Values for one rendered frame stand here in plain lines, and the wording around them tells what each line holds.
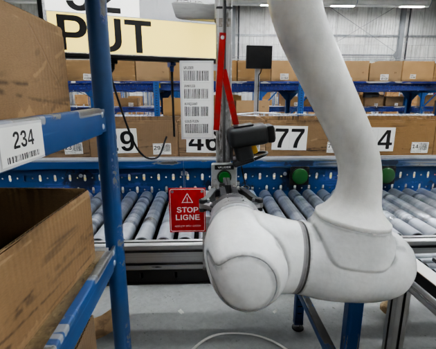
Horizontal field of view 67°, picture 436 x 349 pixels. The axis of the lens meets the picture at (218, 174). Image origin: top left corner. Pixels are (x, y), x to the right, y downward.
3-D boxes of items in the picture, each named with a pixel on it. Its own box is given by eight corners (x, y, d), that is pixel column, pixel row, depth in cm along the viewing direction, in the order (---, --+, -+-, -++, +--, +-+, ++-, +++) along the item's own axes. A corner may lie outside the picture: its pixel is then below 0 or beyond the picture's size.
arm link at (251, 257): (199, 259, 53) (279, 269, 54) (197, 324, 38) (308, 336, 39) (209, 195, 51) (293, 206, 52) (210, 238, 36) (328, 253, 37)
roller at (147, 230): (150, 253, 98) (133, 255, 98) (169, 199, 149) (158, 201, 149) (147, 238, 97) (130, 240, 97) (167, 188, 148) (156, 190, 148)
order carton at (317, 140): (264, 158, 151) (265, 120, 147) (255, 147, 179) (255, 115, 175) (349, 157, 152) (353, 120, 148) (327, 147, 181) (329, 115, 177)
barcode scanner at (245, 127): (279, 163, 84) (275, 121, 81) (232, 169, 84) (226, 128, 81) (273, 157, 90) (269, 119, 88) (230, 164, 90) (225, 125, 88)
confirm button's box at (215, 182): (211, 190, 88) (211, 164, 86) (211, 186, 91) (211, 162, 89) (237, 189, 88) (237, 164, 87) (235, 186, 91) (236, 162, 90)
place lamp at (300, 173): (292, 184, 146) (293, 169, 145) (291, 183, 147) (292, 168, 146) (308, 184, 146) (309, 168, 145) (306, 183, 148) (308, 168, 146)
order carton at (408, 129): (348, 157, 152) (351, 120, 148) (326, 147, 181) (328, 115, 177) (432, 156, 154) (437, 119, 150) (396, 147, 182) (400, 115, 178)
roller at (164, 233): (152, 252, 98) (156, 237, 97) (170, 198, 149) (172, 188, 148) (169, 255, 99) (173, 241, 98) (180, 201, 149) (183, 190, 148)
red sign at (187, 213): (169, 232, 92) (168, 188, 89) (170, 231, 93) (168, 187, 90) (227, 231, 93) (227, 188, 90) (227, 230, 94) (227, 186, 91)
